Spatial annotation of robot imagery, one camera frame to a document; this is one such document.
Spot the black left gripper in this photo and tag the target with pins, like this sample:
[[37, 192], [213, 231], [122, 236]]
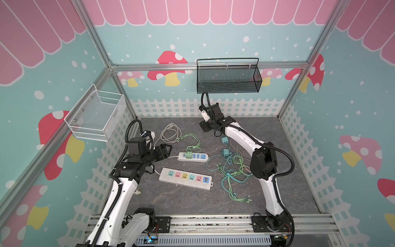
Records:
[[162, 151]]

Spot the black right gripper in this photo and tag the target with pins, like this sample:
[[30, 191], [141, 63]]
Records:
[[207, 125]]

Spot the green plug adapter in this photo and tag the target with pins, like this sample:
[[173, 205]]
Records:
[[226, 152], [188, 154]]

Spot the small white blue power strip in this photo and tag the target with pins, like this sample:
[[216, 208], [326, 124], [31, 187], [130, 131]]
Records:
[[197, 157]]

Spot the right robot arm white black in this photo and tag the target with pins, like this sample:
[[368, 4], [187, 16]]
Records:
[[263, 165]]

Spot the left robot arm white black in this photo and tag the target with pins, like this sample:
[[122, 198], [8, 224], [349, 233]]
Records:
[[112, 229]]

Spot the teal plug adapter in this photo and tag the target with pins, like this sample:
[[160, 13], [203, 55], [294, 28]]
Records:
[[225, 140]]

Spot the large white colourful power strip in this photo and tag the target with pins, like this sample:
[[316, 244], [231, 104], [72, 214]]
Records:
[[187, 179]]

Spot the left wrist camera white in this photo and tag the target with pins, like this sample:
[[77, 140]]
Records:
[[149, 136]]

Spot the black wire mesh basket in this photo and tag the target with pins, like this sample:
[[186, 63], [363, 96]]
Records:
[[228, 75]]

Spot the white wire mesh basket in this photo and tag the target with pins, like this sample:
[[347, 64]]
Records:
[[96, 115]]

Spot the grey slotted cable duct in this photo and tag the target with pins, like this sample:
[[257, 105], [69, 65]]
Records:
[[205, 241]]

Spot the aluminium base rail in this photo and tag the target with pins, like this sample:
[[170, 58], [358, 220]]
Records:
[[242, 224]]

